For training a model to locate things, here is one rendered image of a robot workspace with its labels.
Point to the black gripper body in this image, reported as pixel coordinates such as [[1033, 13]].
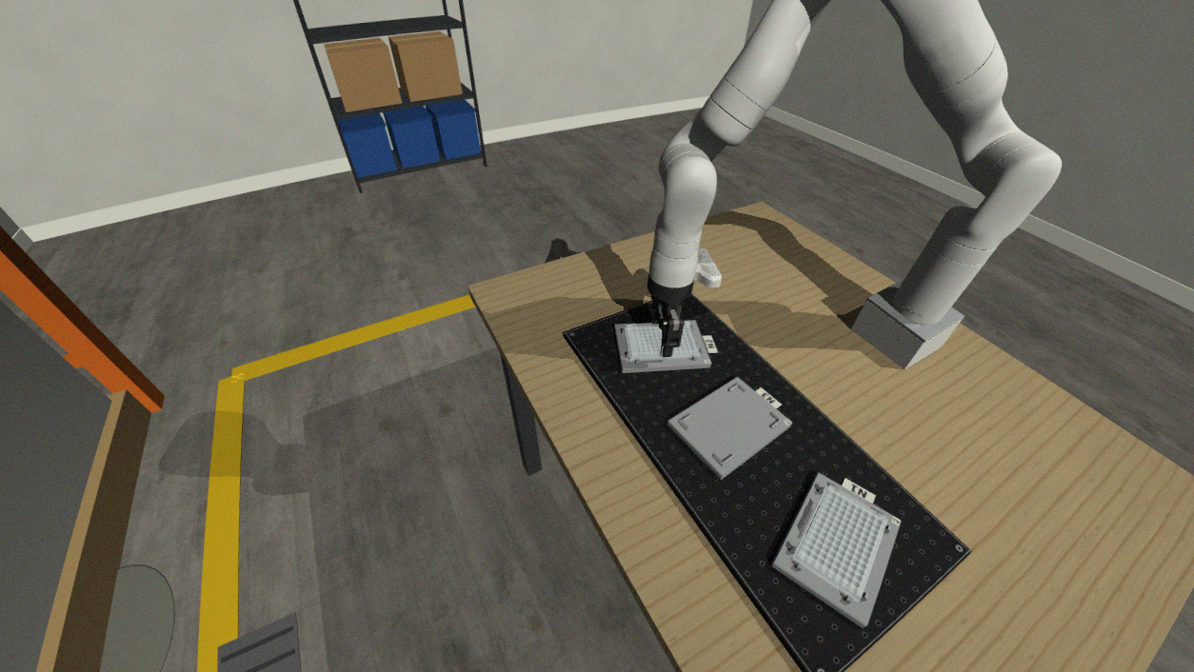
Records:
[[671, 296]]

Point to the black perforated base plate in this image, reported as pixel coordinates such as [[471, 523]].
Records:
[[746, 515]]

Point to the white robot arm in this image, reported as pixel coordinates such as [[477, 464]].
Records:
[[954, 61]]

